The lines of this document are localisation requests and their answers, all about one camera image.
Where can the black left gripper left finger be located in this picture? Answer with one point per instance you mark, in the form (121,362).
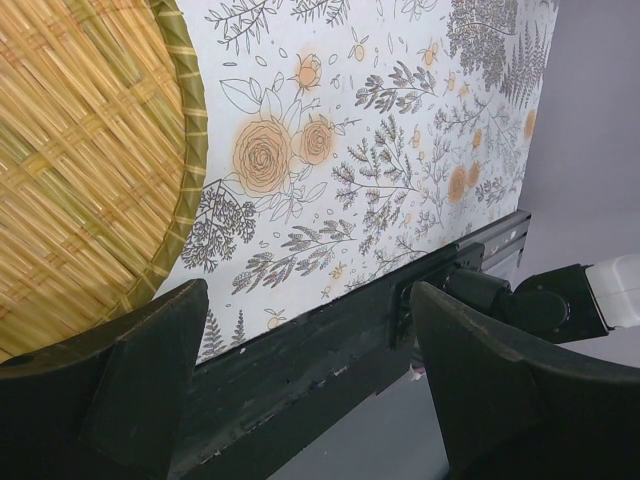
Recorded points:
(106,404)

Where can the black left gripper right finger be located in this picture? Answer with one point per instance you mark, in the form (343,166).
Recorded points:
(513,406)

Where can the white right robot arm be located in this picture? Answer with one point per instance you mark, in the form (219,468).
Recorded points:
(558,306)

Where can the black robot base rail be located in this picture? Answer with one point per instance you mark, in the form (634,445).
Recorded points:
(256,406)

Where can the floral patterned table mat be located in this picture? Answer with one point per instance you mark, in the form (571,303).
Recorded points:
(348,139)

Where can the round bamboo woven tray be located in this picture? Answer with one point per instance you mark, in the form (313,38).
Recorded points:
(103,159)

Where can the aluminium frame rail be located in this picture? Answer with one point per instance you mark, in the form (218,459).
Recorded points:
(490,245)

